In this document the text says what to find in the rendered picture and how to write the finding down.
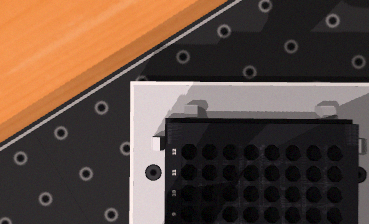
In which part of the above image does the black well plate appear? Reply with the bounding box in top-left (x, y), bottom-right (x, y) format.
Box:
top-left (164, 118), bottom-right (359, 224)

